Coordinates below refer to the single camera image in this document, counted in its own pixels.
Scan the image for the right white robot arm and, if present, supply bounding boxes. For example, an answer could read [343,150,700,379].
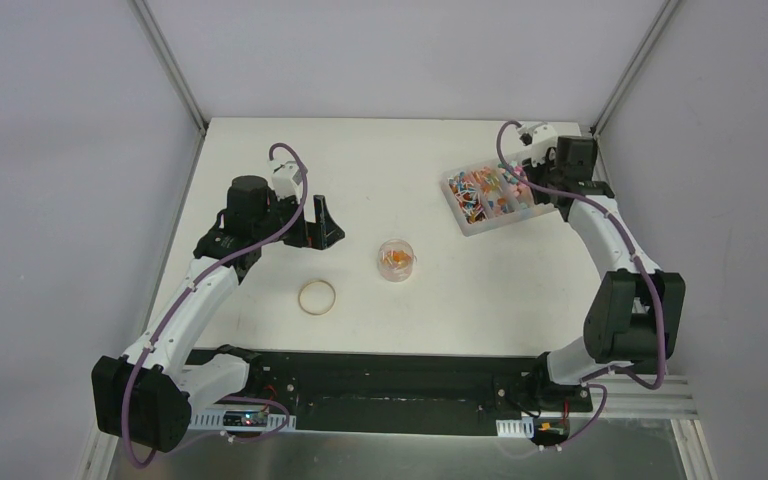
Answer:
[520,133,686,410]

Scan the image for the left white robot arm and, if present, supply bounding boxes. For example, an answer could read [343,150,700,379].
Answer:
[91,175,345,453]

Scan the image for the clear plastic jar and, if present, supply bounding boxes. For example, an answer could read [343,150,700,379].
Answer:
[377,239,416,283]

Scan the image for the clear compartment candy box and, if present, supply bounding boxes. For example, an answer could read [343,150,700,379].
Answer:
[439,159,555,237]

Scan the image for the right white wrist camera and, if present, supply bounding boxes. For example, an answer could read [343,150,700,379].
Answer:
[517,122,559,167]

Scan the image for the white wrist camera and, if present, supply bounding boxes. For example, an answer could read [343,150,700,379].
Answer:
[517,122,559,167]
[268,160,307,202]

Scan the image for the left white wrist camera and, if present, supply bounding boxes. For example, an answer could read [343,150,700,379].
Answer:
[268,160,307,202]

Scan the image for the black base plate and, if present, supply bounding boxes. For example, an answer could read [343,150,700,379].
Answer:
[186,345,593,436]

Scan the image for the right aluminium frame post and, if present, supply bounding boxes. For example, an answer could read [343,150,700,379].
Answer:
[590,0,684,137]

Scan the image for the aluminium frame post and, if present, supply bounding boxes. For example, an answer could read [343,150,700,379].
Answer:
[128,0,209,137]
[590,0,684,137]

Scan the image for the left white cable duct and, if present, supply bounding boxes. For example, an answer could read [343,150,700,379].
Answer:
[189,406,296,433]

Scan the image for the white cable duct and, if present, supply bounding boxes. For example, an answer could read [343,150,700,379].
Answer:
[495,417,535,439]
[189,406,296,433]

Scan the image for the left aluminium frame post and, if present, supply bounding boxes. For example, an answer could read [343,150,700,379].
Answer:
[128,0,209,137]

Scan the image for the right white cable duct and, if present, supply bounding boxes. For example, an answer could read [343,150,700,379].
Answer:
[495,417,535,439]

